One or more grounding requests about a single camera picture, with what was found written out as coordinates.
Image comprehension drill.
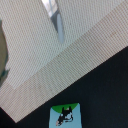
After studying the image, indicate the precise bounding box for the light blue milk carton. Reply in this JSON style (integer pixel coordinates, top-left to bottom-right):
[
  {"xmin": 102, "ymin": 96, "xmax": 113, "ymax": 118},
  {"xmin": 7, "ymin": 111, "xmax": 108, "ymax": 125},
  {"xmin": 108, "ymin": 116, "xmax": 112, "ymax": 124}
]
[{"xmin": 49, "ymin": 103, "xmax": 82, "ymax": 128}]

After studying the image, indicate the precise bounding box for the grey teal gripper finger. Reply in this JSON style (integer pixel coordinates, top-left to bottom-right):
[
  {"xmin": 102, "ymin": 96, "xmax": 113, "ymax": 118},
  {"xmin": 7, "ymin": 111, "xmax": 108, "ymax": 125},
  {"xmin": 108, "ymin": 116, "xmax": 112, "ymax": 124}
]
[{"xmin": 0, "ymin": 19, "xmax": 9, "ymax": 87}]

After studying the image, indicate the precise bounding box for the silver knife with wooden handle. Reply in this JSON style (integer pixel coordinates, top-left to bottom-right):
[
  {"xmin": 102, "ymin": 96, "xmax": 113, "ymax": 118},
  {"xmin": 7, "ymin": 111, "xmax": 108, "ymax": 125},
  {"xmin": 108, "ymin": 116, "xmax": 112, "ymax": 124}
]
[{"xmin": 41, "ymin": 0, "xmax": 64, "ymax": 43}]

